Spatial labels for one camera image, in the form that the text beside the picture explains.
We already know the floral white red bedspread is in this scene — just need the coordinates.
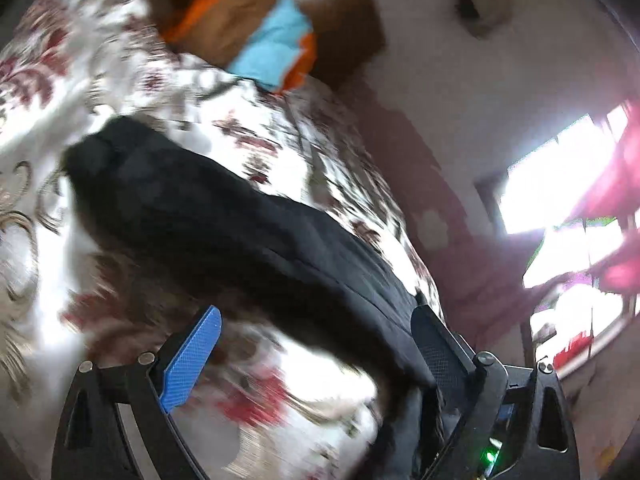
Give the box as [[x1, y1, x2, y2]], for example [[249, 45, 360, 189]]
[[1, 0, 444, 479]]

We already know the dark navy padded jacket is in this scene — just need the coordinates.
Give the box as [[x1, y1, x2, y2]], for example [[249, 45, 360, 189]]
[[63, 117, 445, 479]]

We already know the purple curtain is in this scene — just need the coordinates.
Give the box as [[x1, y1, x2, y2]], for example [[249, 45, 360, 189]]
[[567, 103, 639, 295]]

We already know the dark framed window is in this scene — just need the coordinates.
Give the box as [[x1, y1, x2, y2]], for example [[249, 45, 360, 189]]
[[476, 102, 639, 370]]

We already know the brown wooden headboard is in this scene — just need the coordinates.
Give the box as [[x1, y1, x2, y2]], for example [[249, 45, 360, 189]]
[[294, 0, 386, 89]]

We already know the orange brown blue pillow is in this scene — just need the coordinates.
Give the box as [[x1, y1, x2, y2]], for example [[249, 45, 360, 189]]
[[154, 0, 317, 93]]

